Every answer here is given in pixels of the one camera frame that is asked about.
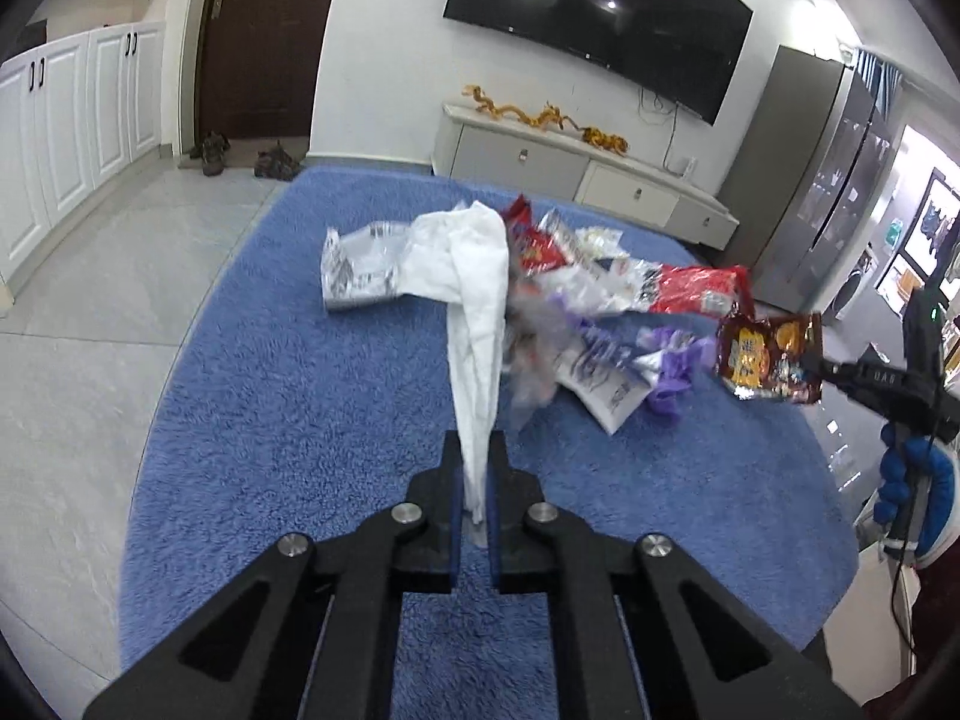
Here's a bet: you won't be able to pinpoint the blue gloved right hand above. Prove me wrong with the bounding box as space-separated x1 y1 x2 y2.
872 422 960 559

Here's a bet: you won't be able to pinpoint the brown orange snack bag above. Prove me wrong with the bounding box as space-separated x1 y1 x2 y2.
715 314 823 405

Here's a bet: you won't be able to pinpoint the grey steel refrigerator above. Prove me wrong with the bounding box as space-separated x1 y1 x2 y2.
719 46 892 312

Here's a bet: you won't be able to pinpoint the right brown shoe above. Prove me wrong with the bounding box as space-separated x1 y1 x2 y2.
254 142 301 182

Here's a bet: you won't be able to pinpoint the golden dragon ornament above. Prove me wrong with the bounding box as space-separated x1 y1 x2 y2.
462 85 576 130

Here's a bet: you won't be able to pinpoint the white tv cabinet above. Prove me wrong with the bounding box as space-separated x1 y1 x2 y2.
431 104 739 252

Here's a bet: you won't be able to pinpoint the white tissue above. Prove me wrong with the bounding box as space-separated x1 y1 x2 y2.
397 202 509 525

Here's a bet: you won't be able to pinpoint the purple crumpled wrapper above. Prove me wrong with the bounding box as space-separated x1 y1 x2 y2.
636 327 718 418

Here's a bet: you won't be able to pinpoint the dark brown entrance door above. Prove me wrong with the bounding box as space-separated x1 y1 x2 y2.
195 0 332 140

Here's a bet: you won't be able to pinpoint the silver foil wrapper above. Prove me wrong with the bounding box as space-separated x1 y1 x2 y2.
319 221 410 312

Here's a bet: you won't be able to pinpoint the red snack bag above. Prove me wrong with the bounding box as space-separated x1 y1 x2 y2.
501 195 568 275

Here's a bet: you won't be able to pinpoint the white router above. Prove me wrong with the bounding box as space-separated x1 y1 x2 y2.
677 156 698 179

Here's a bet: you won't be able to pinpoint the black wall television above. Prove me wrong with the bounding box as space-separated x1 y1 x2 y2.
444 0 752 124

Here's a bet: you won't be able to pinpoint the white yellow snack bag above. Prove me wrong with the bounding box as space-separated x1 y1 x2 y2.
537 210 630 263

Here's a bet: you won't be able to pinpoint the long red snack packet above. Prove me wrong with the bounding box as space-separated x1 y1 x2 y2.
608 259 755 320

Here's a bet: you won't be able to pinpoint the left brown shoe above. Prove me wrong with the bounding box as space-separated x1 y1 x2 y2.
189 132 231 177

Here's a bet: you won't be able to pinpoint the white lower cupboards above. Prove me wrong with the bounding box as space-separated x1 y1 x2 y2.
2 21 166 286

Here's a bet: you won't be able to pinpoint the brown shoe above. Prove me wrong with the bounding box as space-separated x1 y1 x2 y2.
189 132 231 177
254 142 301 182

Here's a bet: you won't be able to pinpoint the white blue snack bag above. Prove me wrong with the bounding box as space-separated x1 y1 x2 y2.
553 320 664 436

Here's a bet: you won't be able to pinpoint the washing machine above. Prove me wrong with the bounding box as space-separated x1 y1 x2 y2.
825 242 877 322

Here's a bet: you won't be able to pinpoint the golden lion ornament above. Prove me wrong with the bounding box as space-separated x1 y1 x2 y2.
581 127 630 156

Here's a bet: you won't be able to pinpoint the blue fluffy rug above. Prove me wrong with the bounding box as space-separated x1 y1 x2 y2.
119 169 856 679

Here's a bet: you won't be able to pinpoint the clear plastic wrapper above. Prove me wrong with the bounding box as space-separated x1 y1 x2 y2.
502 268 640 433

